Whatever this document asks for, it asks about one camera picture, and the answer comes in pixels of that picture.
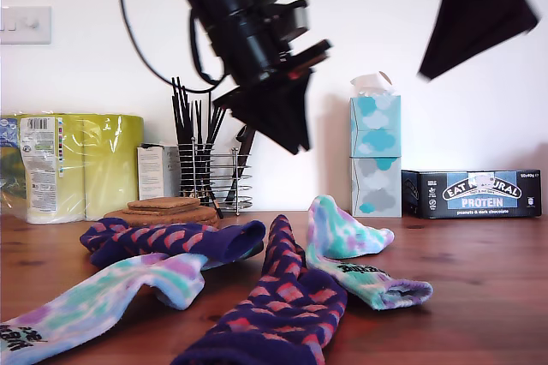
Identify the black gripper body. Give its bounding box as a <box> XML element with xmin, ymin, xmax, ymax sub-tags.
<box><xmin>211</xmin><ymin>8</ymin><xmax>334</xmax><ymax>109</ymax></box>

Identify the black protein bar box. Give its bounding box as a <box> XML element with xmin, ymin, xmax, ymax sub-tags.
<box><xmin>401</xmin><ymin>169</ymin><xmax>543</xmax><ymax>220</ymax></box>

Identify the chrome wire caddy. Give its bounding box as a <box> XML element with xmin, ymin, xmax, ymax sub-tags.
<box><xmin>177</xmin><ymin>136</ymin><xmax>254</xmax><ymax>215</ymax></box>

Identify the square cork coaster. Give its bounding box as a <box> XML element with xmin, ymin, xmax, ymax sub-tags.
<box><xmin>137</xmin><ymin>197</ymin><xmax>201</xmax><ymax>207</ymax></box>
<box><xmin>127</xmin><ymin>201</ymin><xmax>201</xmax><ymax>214</ymax></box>

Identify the white light switch plate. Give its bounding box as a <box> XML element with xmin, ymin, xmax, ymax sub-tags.
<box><xmin>0</xmin><ymin>5</ymin><xmax>53</xmax><ymax>45</ymax></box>

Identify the purple pink-patterned sock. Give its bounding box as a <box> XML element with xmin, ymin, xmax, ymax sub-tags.
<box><xmin>79</xmin><ymin>217</ymin><xmax>267</xmax><ymax>271</ymax></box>
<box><xmin>170</xmin><ymin>213</ymin><xmax>348</xmax><ymax>365</ymax></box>

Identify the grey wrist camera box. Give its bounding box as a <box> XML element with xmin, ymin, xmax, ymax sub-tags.
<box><xmin>273</xmin><ymin>0</ymin><xmax>311</xmax><ymax>43</ymax></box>

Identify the tie-dye crew sock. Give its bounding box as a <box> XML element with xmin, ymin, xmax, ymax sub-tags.
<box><xmin>0</xmin><ymin>252</ymin><xmax>211</xmax><ymax>365</ymax></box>
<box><xmin>305</xmin><ymin>194</ymin><xmax>434</xmax><ymax>312</ymax></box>

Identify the blue cloud tissue box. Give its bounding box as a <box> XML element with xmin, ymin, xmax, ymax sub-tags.
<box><xmin>349</xmin><ymin>95</ymin><xmax>402</xmax><ymax>159</ymax></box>

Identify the white tissue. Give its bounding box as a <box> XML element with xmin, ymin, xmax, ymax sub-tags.
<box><xmin>349</xmin><ymin>71</ymin><xmax>394</xmax><ymax>99</ymax></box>

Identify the small white printed carton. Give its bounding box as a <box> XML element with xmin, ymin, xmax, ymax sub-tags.
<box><xmin>136</xmin><ymin>144</ymin><xmax>181</xmax><ymax>201</ymax></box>

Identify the black-handled knife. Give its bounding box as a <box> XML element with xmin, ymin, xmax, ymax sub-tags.
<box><xmin>225</xmin><ymin>124</ymin><xmax>258</xmax><ymax>206</ymax></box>

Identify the grey cloud tissue box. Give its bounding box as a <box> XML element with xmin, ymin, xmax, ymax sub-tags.
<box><xmin>350</xmin><ymin>156</ymin><xmax>403</xmax><ymax>218</ymax></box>

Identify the black marker pen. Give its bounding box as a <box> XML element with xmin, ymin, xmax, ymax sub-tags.
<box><xmin>208</xmin><ymin>187</ymin><xmax>225</xmax><ymax>219</ymax></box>

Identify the black thin stick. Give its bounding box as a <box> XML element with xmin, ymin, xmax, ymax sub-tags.
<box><xmin>176</xmin><ymin>78</ymin><xmax>192</xmax><ymax>194</ymax></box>
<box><xmin>195</xmin><ymin>107</ymin><xmax>227</xmax><ymax>194</ymax></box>
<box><xmin>182</xmin><ymin>86</ymin><xmax>194</xmax><ymax>194</ymax></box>
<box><xmin>197</xmin><ymin>99</ymin><xmax>204</xmax><ymax>194</ymax></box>
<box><xmin>171</xmin><ymin>77</ymin><xmax>190</xmax><ymax>194</ymax></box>
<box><xmin>205</xmin><ymin>91</ymin><xmax>213</xmax><ymax>194</ymax></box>

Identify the yellow paper towel pack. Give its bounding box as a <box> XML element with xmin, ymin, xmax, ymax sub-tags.
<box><xmin>0</xmin><ymin>111</ymin><xmax>146</xmax><ymax>225</ymax></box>

